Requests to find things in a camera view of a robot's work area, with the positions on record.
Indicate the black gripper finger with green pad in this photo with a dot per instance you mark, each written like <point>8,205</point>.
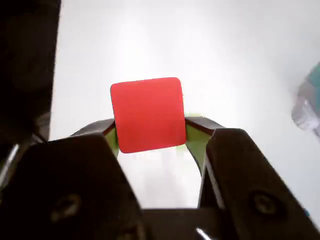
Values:
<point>70,187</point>
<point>250,187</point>

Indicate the red lego block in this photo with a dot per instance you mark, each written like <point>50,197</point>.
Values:
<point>148,115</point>

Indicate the teal whale-shaped bin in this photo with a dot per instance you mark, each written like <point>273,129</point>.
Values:
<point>308,110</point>

